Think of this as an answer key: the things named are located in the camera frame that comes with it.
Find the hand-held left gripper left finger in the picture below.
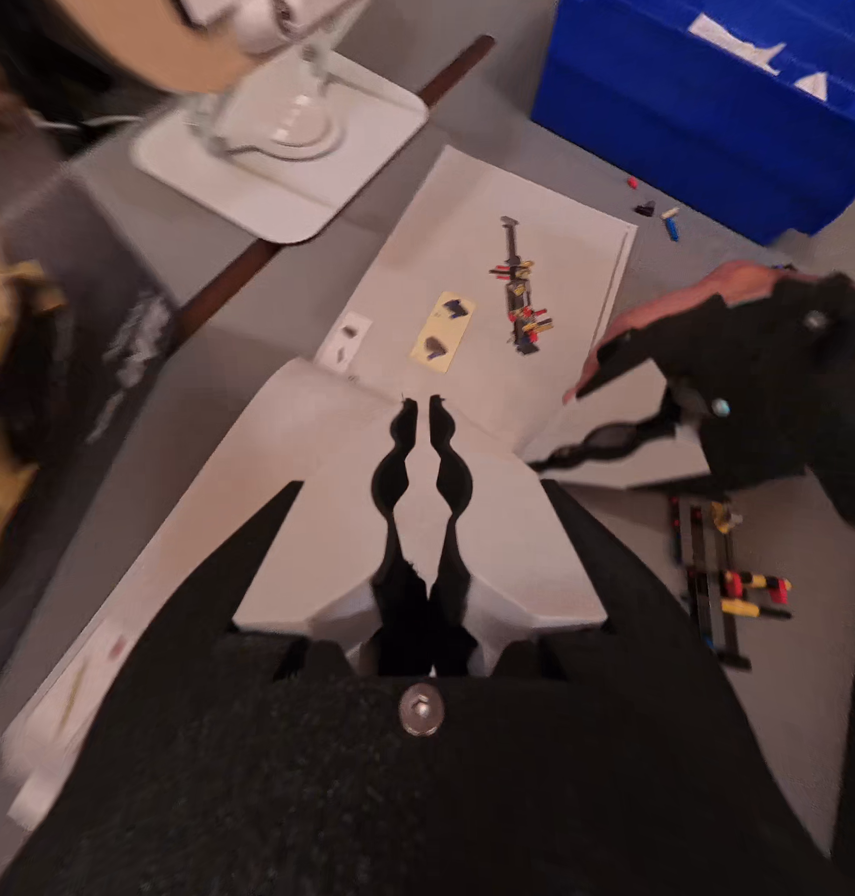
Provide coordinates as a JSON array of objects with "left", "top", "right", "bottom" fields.
[{"left": 230, "top": 398, "right": 420, "bottom": 631}]

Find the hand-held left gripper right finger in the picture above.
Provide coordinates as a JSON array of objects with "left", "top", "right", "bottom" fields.
[{"left": 427, "top": 394, "right": 608, "bottom": 641}]

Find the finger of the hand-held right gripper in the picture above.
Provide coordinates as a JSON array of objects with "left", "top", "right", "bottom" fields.
[
  {"left": 522, "top": 359, "right": 671, "bottom": 463},
  {"left": 538, "top": 419, "right": 711, "bottom": 492}
]

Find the grey lego beam assembly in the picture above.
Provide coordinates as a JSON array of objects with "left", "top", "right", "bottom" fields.
[{"left": 669, "top": 493, "right": 794, "bottom": 673}]

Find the lego instruction booklet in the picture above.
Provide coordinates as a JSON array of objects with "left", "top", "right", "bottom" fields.
[{"left": 0, "top": 143, "right": 638, "bottom": 827}]

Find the person's right hand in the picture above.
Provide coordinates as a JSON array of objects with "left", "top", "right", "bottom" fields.
[{"left": 562, "top": 260, "right": 799, "bottom": 407}]

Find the blue storage bin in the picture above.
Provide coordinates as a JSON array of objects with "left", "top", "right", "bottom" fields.
[{"left": 531, "top": 0, "right": 855, "bottom": 246}]

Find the black perforated panel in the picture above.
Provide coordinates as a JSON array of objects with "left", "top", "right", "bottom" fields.
[{"left": 830, "top": 521, "right": 855, "bottom": 865}]

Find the white desk stand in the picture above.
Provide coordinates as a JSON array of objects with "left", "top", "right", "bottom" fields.
[{"left": 182, "top": 0, "right": 372, "bottom": 162}]

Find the white square base plate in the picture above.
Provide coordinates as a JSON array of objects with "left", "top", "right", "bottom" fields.
[{"left": 130, "top": 42, "right": 428, "bottom": 246}]

